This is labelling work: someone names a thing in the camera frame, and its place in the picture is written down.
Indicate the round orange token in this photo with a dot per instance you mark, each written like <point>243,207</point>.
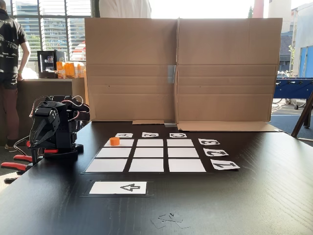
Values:
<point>115,141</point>

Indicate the red and black clamp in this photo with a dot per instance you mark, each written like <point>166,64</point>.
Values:
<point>14,166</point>

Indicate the paper sheet letter C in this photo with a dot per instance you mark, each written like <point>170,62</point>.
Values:
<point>178,135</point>

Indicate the orange carton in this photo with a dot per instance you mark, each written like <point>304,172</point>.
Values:
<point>69,69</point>
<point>60,69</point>
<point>81,70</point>

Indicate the brown counter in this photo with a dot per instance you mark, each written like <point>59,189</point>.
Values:
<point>27,93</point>

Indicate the blue foosball table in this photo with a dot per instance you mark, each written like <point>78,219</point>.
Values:
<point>293,89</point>

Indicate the paper sheet number 3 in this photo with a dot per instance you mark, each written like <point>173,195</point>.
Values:
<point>208,142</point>

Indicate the white nine-square grid sheet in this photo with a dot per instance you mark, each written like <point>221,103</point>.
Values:
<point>149,152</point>

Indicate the wooden easel leg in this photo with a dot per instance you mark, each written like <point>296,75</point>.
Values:
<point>303,117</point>

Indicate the person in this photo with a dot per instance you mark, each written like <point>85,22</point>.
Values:
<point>8,49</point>

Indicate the black mini fridge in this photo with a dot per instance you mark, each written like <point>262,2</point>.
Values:
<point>58,55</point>

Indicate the brown cardboard panel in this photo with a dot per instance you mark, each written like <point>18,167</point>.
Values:
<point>129,49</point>
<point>227,73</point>

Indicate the paper sheet letter B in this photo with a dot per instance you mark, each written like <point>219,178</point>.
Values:
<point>150,134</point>

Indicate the paper sheet number 2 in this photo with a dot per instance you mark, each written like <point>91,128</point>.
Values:
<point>215,152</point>

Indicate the white arrow paper sheet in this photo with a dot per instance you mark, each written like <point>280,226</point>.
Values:
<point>107,188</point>

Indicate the grey duct tape strip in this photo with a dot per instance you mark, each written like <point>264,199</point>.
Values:
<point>171,73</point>
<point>170,125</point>

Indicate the paper sheet letter A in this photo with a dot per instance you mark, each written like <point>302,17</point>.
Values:
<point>124,135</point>

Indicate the paper sheet number 1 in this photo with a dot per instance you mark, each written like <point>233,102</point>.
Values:
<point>225,165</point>

